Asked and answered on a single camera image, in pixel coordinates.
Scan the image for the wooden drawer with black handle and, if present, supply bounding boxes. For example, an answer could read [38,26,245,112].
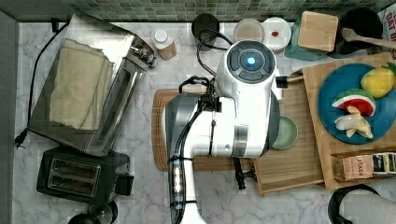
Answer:
[240,81,324,197]

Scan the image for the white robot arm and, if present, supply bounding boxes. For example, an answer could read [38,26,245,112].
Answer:
[162,40,280,224]

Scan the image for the wooden drawer organizer box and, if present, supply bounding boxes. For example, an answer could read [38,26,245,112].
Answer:
[301,52,395,189]

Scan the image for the bamboo cutting board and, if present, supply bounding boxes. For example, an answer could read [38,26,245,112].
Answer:
[150,88,257,173]

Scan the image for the small white-capped spice bottle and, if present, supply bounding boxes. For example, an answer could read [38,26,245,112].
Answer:
[151,29,177,61]

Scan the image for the black cylindrical cup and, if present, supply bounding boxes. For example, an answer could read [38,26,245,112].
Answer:
[191,13,219,51]

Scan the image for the stainless steel toaster oven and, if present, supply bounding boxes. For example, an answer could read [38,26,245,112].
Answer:
[27,14,156,157]

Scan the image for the green small bowl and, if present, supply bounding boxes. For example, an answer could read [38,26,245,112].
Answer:
[273,116,298,149]

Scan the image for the glass jar of cereal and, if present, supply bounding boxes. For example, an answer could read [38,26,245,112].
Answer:
[233,19,264,41]

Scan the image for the white lidded small jar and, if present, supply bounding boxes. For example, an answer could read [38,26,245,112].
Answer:
[262,17,291,52]

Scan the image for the beige folded towel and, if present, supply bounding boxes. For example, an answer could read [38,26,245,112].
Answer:
[49,39,113,131]

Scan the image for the black pot with lid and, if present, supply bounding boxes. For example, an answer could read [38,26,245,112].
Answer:
[68,201,118,224]

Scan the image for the teal canister with wooden lid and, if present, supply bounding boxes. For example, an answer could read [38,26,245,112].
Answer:
[285,11,338,62]

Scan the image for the black two-slot toaster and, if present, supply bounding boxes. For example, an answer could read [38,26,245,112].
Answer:
[36,147,134,205]

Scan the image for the toy peeled banana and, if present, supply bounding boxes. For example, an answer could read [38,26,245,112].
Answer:
[334,106,374,139]

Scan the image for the toy watermelon slice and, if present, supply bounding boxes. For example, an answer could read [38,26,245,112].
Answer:
[332,89,376,117]

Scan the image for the stash tea bag box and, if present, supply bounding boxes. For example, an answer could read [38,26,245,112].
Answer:
[333,155,374,181]

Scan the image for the wooden spoon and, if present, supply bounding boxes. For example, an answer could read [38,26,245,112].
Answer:
[341,28,396,49]

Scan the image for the white kettle on black base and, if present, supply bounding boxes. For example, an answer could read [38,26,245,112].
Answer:
[328,185,396,224]

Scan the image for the toy lemon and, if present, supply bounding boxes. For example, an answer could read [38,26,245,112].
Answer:
[361,62,395,98]

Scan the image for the black utensil holder pot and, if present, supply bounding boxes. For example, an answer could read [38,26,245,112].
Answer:
[328,7,383,59]

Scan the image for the tea bag packets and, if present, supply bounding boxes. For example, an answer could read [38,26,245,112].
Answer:
[373,152,395,175]

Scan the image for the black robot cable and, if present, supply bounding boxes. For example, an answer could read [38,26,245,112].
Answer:
[195,29,234,77]

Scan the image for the black toaster oven power cable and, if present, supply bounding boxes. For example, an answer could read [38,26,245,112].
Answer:
[13,21,70,149]

